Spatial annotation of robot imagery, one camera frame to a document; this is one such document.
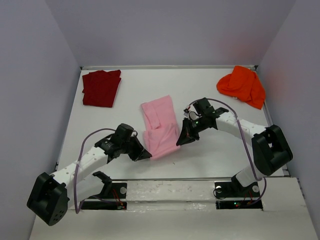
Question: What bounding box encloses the pink t shirt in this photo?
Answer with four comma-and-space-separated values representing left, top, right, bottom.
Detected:
141, 95, 180, 160

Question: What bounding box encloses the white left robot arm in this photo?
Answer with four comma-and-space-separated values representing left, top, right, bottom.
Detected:
26, 123, 152, 226

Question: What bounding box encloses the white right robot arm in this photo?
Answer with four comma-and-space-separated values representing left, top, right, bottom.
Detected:
176, 97, 293, 191

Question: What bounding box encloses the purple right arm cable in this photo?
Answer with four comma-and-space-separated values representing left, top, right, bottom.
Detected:
207, 97, 267, 207

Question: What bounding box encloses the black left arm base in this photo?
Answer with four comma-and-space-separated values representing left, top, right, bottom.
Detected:
77, 171, 127, 211

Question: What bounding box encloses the aluminium table front rail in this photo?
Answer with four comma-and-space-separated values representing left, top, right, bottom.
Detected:
112, 177, 232, 182

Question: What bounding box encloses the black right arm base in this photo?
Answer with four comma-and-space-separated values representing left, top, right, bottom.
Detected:
212, 171, 266, 210

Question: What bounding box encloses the dark red folded t shirt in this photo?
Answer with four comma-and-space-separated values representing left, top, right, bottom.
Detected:
82, 70, 122, 108

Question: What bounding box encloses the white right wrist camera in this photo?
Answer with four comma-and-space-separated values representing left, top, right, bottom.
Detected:
183, 106, 199, 121

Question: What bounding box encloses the orange t shirt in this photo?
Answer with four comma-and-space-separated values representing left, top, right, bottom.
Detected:
216, 65, 266, 110

